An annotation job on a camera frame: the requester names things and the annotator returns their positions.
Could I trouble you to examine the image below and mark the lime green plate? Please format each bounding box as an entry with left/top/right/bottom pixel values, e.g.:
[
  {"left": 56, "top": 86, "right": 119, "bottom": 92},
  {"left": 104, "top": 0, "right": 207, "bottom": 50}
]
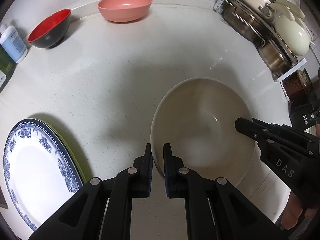
[{"left": 35, "top": 118, "right": 87, "bottom": 184}]

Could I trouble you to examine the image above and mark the white ceramic bowl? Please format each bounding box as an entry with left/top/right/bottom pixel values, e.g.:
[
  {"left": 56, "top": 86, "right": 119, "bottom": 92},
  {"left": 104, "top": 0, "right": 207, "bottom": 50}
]
[{"left": 150, "top": 77, "right": 254, "bottom": 186}]

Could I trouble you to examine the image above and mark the blue floral plate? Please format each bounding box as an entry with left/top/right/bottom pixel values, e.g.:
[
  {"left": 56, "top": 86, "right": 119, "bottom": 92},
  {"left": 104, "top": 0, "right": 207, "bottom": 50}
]
[{"left": 3, "top": 118, "right": 83, "bottom": 231}]

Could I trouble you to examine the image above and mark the red and black bowl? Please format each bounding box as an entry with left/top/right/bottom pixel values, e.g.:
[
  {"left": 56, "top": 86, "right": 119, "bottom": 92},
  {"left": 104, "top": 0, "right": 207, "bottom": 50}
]
[{"left": 27, "top": 9, "right": 72, "bottom": 49}]

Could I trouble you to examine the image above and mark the pink bowl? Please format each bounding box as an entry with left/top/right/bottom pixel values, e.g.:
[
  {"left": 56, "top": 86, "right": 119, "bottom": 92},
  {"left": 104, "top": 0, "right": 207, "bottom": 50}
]
[{"left": 98, "top": 0, "right": 152, "bottom": 23}]

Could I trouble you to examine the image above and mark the person's right hand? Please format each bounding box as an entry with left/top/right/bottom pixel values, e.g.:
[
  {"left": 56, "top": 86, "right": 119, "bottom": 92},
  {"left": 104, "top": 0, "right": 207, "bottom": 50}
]
[{"left": 281, "top": 191, "right": 319, "bottom": 230}]

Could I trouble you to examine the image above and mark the black knife block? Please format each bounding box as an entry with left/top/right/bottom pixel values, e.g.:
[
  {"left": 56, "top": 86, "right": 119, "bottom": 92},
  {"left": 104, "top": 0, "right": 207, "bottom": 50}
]
[{"left": 289, "top": 83, "right": 319, "bottom": 130}]

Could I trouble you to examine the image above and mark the glass jar dark sauce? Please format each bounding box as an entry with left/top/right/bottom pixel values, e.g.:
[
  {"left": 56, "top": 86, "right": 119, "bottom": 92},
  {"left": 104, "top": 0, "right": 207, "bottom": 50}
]
[{"left": 283, "top": 68, "right": 313, "bottom": 101}]

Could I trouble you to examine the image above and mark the small steel pot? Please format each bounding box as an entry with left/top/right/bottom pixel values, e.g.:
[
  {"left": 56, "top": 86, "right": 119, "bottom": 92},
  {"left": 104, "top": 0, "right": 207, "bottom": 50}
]
[{"left": 258, "top": 36, "right": 292, "bottom": 77}]

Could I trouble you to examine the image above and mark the cream ceramic pot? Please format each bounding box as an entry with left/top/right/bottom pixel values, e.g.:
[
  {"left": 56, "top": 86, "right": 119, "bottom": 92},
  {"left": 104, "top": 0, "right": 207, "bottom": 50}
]
[{"left": 270, "top": 0, "right": 312, "bottom": 56}]

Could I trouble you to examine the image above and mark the large steel pan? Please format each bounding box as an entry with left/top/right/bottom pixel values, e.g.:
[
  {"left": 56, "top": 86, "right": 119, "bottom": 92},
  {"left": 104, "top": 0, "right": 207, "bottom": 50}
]
[{"left": 222, "top": 0, "right": 266, "bottom": 47}]

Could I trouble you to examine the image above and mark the white corner pot rack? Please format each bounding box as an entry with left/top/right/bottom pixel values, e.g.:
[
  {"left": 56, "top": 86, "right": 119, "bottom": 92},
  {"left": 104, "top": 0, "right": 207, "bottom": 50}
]
[{"left": 213, "top": 0, "right": 307, "bottom": 82}]

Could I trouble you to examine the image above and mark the blue white pump bottle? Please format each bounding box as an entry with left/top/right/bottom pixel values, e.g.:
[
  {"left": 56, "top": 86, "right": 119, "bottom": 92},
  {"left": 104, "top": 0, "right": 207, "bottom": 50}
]
[{"left": 1, "top": 23, "right": 28, "bottom": 63}]

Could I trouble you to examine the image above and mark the white wall socket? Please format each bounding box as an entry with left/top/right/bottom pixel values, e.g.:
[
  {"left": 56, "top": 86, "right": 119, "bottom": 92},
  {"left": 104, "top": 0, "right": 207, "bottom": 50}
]
[{"left": 306, "top": 17, "right": 320, "bottom": 58}]

